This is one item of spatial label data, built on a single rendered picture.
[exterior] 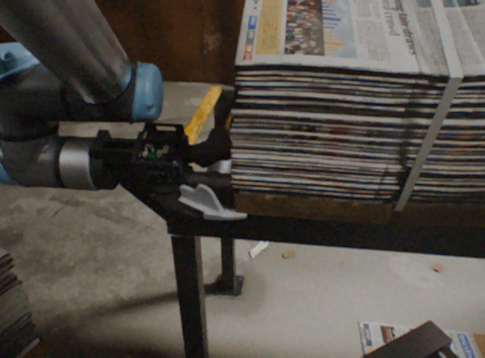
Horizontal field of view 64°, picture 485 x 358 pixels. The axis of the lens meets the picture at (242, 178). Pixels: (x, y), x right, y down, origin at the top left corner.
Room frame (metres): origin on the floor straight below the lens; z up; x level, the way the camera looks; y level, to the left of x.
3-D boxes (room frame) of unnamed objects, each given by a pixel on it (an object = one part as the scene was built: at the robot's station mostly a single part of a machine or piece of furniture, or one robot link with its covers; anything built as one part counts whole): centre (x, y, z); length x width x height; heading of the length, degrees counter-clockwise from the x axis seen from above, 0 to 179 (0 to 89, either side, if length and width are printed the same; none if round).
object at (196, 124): (0.88, 0.11, 0.81); 0.43 x 0.03 x 0.02; 173
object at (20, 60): (0.49, 0.27, 1.01); 0.11 x 0.08 x 0.11; 88
